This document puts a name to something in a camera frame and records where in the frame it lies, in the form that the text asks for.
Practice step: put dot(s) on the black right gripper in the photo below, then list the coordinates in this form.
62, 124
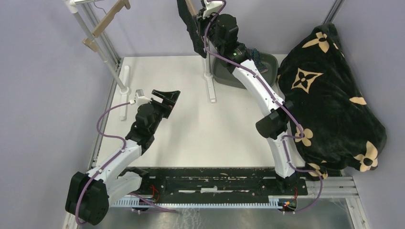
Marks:
201, 21

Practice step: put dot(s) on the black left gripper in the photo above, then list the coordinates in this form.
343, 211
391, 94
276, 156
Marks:
169, 98

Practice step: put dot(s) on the black striped underwear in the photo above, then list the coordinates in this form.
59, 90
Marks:
191, 27

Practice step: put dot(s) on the wooden clip hanger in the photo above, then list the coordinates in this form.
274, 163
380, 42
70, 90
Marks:
191, 7

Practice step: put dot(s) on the blue striped underwear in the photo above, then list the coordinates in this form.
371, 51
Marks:
255, 56

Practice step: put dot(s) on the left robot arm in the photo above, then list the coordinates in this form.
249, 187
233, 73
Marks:
92, 193

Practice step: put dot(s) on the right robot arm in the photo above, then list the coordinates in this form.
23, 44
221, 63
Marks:
222, 31

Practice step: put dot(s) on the centre rack pole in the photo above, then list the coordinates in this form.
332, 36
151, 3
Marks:
207, 67

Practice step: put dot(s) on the rack pole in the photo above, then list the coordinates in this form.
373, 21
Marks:
96, 38
207, 67

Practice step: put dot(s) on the left rack pole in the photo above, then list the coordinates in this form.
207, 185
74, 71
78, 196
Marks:
96, 38

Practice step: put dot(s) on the black floral blanket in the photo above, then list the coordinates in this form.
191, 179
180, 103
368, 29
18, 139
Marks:
334, 127

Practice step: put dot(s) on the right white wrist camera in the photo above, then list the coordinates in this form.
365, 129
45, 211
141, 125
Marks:
211, 6

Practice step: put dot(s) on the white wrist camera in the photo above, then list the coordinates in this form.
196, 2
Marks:
139, 99
211, 6

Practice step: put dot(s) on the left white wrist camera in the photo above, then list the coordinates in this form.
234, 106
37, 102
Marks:
139, 99

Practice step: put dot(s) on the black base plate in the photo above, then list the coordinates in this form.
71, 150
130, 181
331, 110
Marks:
251, 185

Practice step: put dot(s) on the white cable duct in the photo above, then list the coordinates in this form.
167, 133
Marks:
134, 202

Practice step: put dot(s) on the aluminium frame rails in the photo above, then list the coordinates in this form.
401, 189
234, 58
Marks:
332, 188

